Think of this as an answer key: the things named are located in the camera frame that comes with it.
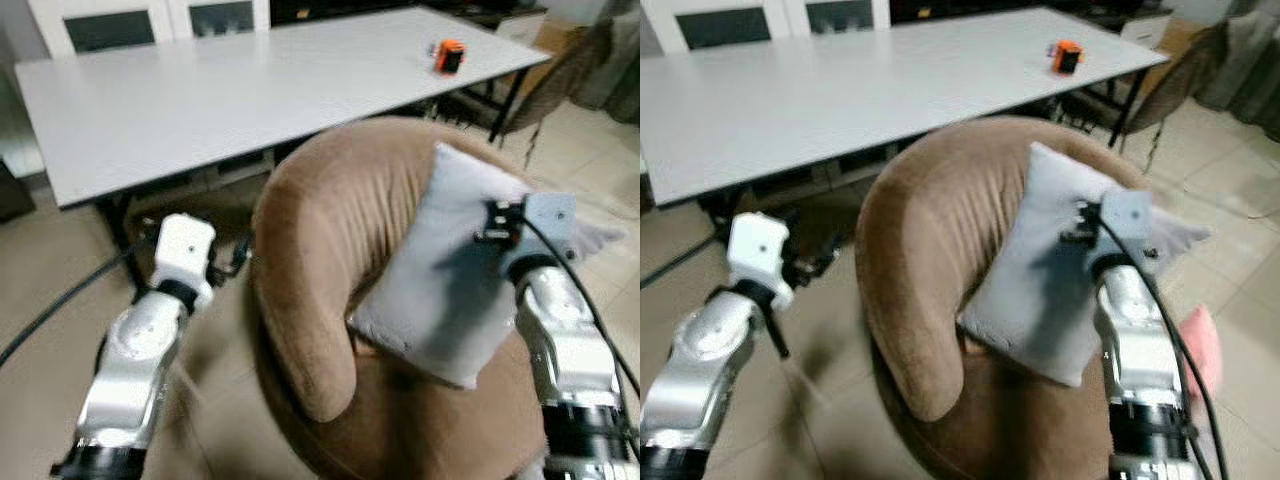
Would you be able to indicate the grey pillow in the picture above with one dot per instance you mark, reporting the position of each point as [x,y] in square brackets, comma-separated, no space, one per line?
[1040,290]
[430,290]

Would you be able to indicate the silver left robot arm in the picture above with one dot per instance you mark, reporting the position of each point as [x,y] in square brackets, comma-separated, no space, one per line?
[700,370]
[130,370]

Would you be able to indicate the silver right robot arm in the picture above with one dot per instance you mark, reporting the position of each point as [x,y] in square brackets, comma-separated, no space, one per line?
[560,340]
[1140,340]

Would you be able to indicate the brown plush sofa chair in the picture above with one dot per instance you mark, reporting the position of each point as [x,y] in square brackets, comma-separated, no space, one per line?
[330,230]
[930,240]

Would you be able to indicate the dark padded chair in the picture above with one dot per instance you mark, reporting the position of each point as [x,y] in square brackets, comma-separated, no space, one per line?
[560,90]
[1180,90]

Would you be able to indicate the white table with black legs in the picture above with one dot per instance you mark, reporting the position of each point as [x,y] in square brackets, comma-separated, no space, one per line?
[250,100]
[850,100]

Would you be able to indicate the orange and black device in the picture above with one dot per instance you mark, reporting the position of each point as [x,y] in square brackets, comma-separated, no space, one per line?
[447,57]
[1066,58]

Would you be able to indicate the pink plush cushion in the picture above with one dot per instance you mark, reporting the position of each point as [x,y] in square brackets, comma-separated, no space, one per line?
[1203,350]

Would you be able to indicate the grey hanging fabric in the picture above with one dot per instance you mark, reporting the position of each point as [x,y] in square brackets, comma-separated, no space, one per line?
[1245,60]
[615,60]

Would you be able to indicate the white cabinet with dark panes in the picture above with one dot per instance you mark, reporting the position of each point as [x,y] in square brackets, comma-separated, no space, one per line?
[50,25]
[665,20]

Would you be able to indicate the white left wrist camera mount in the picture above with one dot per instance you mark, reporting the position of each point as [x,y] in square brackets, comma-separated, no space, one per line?
[755,245]
[185,245]

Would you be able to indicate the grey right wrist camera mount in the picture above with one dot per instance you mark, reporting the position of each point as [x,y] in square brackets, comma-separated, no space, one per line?
[548,215]
[1128,212]

